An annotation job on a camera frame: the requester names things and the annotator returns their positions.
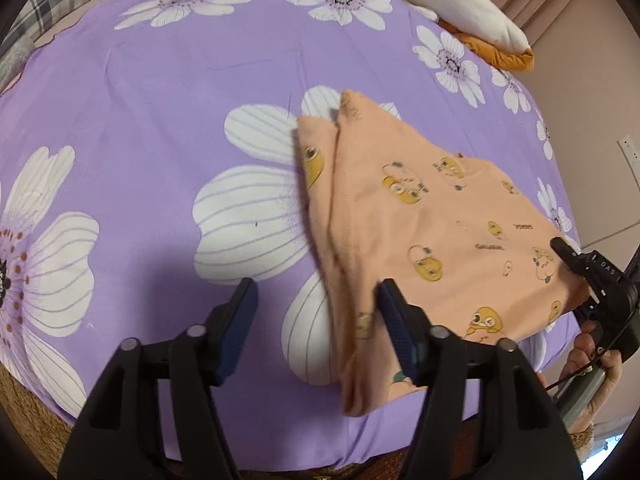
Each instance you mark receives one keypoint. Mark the white wall socket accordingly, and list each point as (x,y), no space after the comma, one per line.
(630,157)

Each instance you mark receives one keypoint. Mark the purple floral blanket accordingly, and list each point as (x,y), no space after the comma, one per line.
(150,135)

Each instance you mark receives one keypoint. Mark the orange printed small garment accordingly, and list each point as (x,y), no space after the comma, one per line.
(425,235)

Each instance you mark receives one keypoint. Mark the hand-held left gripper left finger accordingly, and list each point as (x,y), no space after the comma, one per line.
(235,330)

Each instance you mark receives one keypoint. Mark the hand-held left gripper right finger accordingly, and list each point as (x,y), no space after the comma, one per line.
(400,330)

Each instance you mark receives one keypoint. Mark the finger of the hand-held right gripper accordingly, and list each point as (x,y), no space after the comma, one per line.
(567,255)

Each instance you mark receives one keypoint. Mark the person's right hand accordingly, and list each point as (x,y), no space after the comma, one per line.
(582,350)

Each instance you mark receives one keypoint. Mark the brown plush cloth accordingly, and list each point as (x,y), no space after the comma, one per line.
(25,410)

